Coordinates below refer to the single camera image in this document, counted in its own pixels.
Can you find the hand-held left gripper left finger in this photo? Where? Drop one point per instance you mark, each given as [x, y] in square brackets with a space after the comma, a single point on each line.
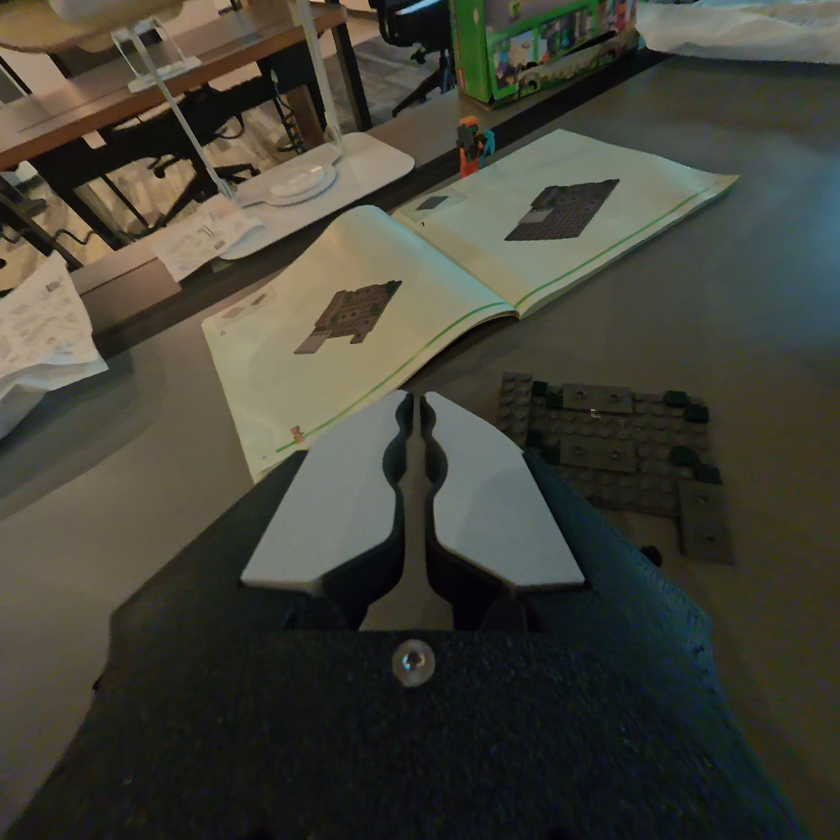
[328, 518]

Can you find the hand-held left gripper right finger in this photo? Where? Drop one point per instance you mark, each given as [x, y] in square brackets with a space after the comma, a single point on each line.
[499, 518]

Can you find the grey toy brick plate assembly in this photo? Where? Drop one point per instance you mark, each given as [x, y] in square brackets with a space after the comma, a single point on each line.
[623, 459]

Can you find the instruction booklet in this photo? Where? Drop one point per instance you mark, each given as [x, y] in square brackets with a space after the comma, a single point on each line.
[426, 262]

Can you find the orange toy minifigure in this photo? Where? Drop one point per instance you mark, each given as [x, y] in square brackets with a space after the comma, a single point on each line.
[469, 164]

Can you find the printed paper sheet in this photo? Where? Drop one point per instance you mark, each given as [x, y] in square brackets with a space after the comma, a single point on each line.
[190, 243]

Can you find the black office chair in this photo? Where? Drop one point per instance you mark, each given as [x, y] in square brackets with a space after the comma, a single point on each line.
[190, 111]
[407, 26]

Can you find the green toy set box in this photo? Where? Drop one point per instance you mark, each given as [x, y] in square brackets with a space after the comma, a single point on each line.
[472, 52]

